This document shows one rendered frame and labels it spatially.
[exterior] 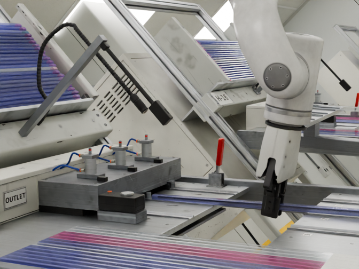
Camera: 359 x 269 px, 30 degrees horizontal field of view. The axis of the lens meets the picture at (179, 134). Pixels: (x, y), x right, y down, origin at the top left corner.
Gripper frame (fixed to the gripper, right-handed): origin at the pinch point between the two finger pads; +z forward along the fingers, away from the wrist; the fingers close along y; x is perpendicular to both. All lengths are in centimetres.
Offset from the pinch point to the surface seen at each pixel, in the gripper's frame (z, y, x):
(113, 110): 8, -96, -94
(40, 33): -22, -20, -72
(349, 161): 133, -720, -119
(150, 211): 4.2, 10.0, -19.8
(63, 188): 2.0, 17.1, -34.8
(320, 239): -1.2, 16.0, 13.0
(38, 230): 6.3, 28.4, -31.1
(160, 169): 0.8, -7.1, -27.4
